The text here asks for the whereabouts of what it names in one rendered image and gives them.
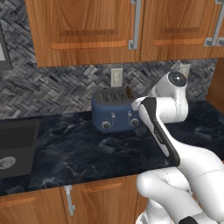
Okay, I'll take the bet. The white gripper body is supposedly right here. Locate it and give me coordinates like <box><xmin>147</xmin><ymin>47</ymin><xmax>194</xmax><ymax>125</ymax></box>
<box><xmin>131</xmin><ymin>97</ymin><xmax>146</xmax><ymax>112</ymax></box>

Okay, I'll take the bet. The grey framed window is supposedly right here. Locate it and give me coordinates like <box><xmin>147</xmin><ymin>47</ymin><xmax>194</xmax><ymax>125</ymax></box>
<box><xmin>0</xmin><ymin>22</ymin><xmax>13</xmax><ymax>72</ymax></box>

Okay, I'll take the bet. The wooden base cupboard door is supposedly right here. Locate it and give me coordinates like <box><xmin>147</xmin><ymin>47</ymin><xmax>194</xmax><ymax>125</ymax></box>
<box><xmin>0</xmin><ymin>186</ymin><xmax>68</xmax><ymax>224</ymax></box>
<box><xmin>134</xmin><ymin>192</ymin><xmax>149</xmax><ymax>224</ymax></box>
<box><xmin>59</xmin><ymin>174</ymin><xmax>140</xmax><ymax>224</ymax></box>

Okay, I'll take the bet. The wooden tall cabinet panel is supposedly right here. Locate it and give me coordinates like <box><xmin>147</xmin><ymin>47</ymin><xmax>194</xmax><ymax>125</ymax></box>
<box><xmin>206</xmin><ymin>57</ymin><xmax>224</xmax><ymax>116</ymax></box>

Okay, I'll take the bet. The dark grey sink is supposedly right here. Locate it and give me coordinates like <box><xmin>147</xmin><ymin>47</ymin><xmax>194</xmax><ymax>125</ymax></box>
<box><xmin>0</xmin><ymin>117</ymin><xmax>42</xmax><ymax>179</ymax></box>

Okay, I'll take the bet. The brown bread slice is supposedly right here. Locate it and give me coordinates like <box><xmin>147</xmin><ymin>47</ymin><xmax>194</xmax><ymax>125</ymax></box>
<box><xmin>125</xmin><ymin>85</ymin><xmax>135</xmax><ymax>99</ymax></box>

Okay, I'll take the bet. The white wall outlet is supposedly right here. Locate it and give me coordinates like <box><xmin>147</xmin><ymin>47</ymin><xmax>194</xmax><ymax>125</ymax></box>
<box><xmin>110</xmin><ymin>67</ymin><xmax>124</xmax><ymax>88</ymax></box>
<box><xmin>178</xmin><ymin>63</ymin><xmax>192</xmax><ymax>77</ymax></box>

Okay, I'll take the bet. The silver base cupboard handle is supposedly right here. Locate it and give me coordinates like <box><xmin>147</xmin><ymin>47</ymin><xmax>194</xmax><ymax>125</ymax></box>
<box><xmin>63</xmin><ymin>185</ymin><xmax>76</xmax><ymax>217</ymax></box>

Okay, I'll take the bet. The blue toaster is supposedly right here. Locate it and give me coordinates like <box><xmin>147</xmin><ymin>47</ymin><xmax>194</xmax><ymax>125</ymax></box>
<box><xmin>91</xmin><ymin>86</ymin><xmax>144</xmax><ymax>134</ymax></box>

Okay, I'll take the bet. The wooden wall cupboard door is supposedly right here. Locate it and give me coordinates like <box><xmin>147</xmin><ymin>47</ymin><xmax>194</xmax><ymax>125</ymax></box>
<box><xmin>209</xmin><ymin>5</ymin><xmax>224</xmax><ymax>59</ymax></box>
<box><xmin>139</xmin><ymin>0</ymin><xmax>222</xmax><ymax>62</ymax></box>
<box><xmin>24</xmin><ymin>0</ymin><xmax>144</xmax><ymax>68</ymax></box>

